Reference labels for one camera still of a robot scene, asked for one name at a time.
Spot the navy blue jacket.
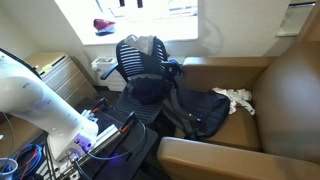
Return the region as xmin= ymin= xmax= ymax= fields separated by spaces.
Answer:
xmin=128 ymin=59 xmax=184 ymax=105

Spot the dark navy jacket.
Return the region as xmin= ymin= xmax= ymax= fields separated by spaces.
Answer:
xmin=162 ymin=87 xmax=232 ymax=141

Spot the grey shirt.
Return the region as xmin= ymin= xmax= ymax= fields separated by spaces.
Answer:
xmin=123 ymin=34 xmax=157 ymax=56

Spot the black slatted office chair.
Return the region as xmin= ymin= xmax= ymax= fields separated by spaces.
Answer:
xmin=99 ymin=34 xmax=183 ymax=126

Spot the black clamp orange trigger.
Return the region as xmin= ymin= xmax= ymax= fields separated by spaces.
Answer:
xmin=119 ymin=111 xmax=138 ymax=134
xmin=90 ymin=97 xmax=108 ymax=114

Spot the black robot table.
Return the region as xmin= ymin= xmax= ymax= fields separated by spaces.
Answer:
xmin=33 ymin=96 xmax=159 ymax=180

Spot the bright glass window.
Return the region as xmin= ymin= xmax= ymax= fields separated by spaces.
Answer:
xmin=54 ymin=0 xmax=199 ymax=46

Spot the white crumpled cloth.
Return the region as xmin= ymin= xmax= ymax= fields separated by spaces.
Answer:
xmin=211 ymin=87 xmax=256 ymax=116

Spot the maroon and blue cap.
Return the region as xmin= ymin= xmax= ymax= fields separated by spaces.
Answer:
xmin=92 ymin=18 xmax=117 ymax=36

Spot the wooden drawer cabinet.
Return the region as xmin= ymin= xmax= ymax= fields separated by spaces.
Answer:
xmin=24 ymin=52 xmax=98 ymax=106

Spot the yellow-green sticky note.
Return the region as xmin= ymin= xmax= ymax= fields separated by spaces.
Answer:
xmin=41 ymin=63 xmax=54 ymax=73

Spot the brown leather armchair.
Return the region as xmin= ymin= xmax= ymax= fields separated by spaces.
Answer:
xmin=156 ymin=39 xmax=320 ymax=180

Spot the white cup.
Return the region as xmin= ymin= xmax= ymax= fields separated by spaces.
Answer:
xmin=0 ymin=157 xmax=19 ymax=180

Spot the white wall heater unit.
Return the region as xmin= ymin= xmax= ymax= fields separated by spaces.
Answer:
xmin=90 ymin=56 xmax=128 ymax=93

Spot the black looped base cable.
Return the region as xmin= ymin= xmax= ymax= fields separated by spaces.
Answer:
xmin=71 ymin=119 xmax=148 ymax=180

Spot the aluminium rail mount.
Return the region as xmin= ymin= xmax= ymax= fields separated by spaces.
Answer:
xmin=49 ymin=123 xmax=123 ymax=178

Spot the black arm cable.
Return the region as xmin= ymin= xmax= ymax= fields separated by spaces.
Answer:
xmin=0 ymin=48 xmax=43 ymax=79

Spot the blue cable bundle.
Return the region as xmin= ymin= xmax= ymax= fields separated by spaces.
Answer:
xmin=11 ymin=143 xmax=44 ymax=180

